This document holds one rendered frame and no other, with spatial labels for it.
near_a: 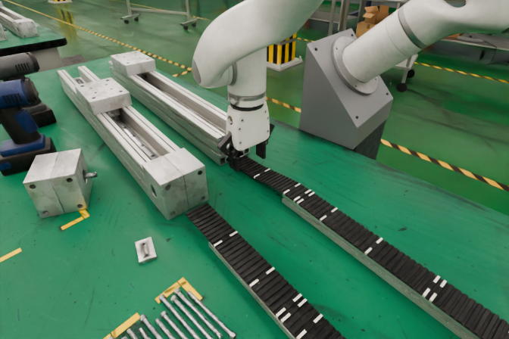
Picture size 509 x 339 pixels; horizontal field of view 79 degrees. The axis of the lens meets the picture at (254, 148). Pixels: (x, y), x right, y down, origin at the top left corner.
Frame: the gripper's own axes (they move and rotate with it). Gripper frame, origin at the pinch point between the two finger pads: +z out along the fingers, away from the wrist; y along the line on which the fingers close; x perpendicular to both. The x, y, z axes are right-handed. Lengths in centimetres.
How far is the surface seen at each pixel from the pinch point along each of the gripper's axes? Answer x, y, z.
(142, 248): -7.7, -31.1, 2.2
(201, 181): -3.6, -15.4, -3.1
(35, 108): 59, -36, -3
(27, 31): 198, -19, -1
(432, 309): -47.2, -1.9, 1.8
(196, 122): 15.9, -4.7, -5.5
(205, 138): 11.2, -5.1, -2.9
